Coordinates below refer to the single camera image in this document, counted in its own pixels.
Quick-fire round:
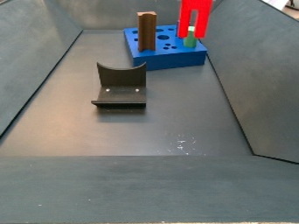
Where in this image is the black curved cradle stand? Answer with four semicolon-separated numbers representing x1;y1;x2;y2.
91;64;146;107

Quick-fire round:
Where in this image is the brown tall peg block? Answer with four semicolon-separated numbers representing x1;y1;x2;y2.
137;11;157;52

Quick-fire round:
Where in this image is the blue star peg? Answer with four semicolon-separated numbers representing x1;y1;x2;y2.
175;19;181;38

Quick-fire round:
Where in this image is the red two-pronged object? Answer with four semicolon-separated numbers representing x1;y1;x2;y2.
179;0;213;39

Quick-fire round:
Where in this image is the blue fixture block with holes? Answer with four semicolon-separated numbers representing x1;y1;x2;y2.
125;24;207;71

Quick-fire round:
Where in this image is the green octagonal peg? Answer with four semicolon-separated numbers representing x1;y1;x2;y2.
183;26;198;48

